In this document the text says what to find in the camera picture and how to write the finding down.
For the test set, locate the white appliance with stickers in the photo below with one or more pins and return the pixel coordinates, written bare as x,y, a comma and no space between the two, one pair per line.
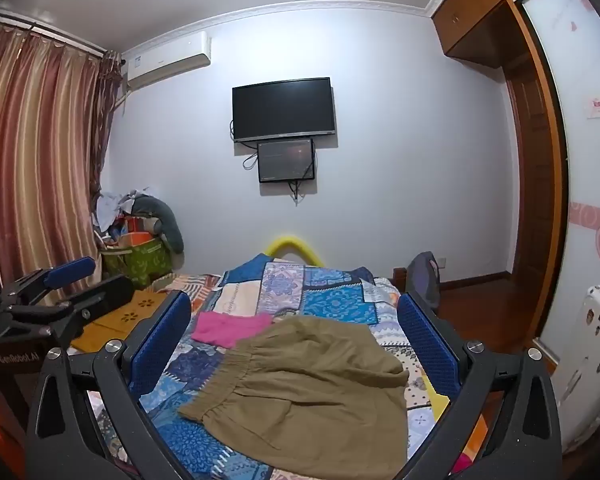
590,360

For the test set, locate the khaki pants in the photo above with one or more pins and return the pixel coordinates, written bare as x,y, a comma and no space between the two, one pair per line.
305,390

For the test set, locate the white air conditioner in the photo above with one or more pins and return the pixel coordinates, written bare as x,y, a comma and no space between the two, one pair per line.
165,60

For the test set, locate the yellow wooden stool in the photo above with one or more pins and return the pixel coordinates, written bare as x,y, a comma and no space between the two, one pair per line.
130,317

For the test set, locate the patchwork printed blanket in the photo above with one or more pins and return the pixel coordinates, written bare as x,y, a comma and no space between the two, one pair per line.
330,295

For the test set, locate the orange yellow blanket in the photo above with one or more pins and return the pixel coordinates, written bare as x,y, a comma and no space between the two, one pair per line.
439,400

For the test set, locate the heap of white clothes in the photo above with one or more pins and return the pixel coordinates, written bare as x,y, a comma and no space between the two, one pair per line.
115,205

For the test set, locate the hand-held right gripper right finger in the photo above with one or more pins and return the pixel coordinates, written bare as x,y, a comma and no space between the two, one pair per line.
425,345

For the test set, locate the striped pink curtain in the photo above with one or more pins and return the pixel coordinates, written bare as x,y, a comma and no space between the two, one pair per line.
35,160

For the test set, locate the yellow foam tube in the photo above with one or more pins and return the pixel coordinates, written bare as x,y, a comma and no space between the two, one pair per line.
292,242

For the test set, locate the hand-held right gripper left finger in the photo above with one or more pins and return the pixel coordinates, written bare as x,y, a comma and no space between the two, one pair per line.
165,340

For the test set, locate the wooden overhead cabinet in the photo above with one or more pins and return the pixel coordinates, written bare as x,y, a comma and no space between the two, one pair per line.
480,10

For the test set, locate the green patterned box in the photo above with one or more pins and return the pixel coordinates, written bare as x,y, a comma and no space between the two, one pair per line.
145,260

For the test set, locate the small black wall monitor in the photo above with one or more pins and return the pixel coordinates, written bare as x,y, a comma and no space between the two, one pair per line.
286,160

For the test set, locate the wall socket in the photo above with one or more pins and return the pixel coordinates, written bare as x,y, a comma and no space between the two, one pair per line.
442,262

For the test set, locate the red and white sticker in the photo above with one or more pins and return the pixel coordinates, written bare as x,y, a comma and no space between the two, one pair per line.
598,106

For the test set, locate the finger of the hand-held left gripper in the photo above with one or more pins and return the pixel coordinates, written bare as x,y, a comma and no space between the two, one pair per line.
100,292
75,267

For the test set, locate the wooden bed post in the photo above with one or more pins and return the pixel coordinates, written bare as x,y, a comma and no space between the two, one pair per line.
399,279

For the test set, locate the curtain rail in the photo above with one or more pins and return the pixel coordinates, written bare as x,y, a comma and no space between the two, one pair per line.
45,27

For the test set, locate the orange cloth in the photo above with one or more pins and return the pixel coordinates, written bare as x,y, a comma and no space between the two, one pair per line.
0,405

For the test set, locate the orange box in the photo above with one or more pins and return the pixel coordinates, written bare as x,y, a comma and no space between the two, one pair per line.
135,227

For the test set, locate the pink cloth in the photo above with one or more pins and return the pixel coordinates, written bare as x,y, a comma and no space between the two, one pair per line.
225,330

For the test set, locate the black wall television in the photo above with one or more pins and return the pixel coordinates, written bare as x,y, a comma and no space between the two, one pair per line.
282,110

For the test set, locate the grey backpack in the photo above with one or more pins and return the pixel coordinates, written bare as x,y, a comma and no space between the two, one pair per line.
422,277

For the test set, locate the frosted sliding door with hearts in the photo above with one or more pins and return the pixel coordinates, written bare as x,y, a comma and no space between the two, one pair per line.
585,185

